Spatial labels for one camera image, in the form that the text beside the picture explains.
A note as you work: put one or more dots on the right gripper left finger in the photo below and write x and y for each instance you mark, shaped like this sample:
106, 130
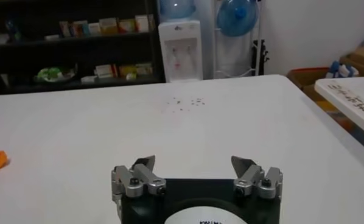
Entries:
139, 178

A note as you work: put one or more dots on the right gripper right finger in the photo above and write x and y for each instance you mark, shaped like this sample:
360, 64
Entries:
255, 178

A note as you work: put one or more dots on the small green white box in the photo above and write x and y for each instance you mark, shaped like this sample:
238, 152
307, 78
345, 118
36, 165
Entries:
131, 76

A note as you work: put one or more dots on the yellow printed cardboard box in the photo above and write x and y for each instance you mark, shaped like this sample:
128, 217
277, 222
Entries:
328, 106

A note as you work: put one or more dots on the green yellow medicine box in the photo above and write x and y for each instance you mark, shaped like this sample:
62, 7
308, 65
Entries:
127, 69

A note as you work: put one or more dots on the white green medicine box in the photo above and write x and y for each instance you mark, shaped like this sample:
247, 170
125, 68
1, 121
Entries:
144, 68

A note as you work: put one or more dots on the white flat box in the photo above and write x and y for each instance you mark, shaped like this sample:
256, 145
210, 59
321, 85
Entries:
52, 37
88, 79

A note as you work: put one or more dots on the red white medicine box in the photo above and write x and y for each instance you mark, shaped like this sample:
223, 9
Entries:
106, 71

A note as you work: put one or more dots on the open brown cardboard box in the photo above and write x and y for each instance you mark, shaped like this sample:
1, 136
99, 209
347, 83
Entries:
306, 77

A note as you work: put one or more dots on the black folded stand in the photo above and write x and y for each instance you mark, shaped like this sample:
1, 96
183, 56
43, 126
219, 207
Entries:
260, 58

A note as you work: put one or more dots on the white metal jug rack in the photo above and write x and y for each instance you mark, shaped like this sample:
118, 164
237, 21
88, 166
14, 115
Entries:
258, 51

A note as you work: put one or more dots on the white water dispenser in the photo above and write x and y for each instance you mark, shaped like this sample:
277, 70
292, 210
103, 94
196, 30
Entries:
180, 51

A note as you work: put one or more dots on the blue and white bag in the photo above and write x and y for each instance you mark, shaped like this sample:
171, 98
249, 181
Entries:
341, 70

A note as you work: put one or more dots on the black shelving unit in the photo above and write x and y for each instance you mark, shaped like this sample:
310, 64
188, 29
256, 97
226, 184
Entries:
78, 51

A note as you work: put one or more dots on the red yellow white box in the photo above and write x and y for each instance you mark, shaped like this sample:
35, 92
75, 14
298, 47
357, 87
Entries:
126, 26

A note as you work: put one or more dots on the white paper cup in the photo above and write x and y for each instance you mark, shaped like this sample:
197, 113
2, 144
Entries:
142, 24

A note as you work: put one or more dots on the yellow brown medicine box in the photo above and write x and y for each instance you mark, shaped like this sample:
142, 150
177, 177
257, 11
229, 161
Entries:
108, 25

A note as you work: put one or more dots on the teal white medicine box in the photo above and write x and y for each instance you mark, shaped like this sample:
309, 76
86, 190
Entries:
94, 29

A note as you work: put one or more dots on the stacked flat cardboard boxes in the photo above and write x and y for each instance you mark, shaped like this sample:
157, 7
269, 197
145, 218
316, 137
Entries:
363, 59

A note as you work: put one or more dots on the orange red medicine box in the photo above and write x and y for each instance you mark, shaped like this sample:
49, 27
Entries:
80, 29

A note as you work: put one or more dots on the blue water jug on rack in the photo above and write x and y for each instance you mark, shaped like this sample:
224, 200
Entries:
236, 18

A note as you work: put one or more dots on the white pink upright box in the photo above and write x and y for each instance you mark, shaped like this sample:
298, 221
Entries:
64, 29

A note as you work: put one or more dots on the labelled blue water jug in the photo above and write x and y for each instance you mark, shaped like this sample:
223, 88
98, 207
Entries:
177, 8

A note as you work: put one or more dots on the dark blue bottle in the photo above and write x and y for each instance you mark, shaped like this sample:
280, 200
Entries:
13, 30

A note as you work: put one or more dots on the white open box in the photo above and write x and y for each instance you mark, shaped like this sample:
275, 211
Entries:
1, 38

